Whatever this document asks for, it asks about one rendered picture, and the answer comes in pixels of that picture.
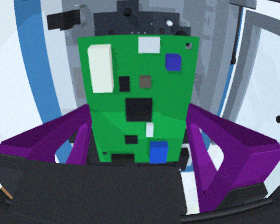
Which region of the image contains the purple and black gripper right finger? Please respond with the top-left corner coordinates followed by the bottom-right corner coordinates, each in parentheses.
top-left (186, 103), bottom-right (280, 213)

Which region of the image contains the green circuit board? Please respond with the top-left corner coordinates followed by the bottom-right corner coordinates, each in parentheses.
top-left (77, 34), bottom-right (199, 163)

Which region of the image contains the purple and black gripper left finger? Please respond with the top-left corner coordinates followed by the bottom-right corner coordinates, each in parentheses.
top-left (0, 104), bottom-right (92, 165)

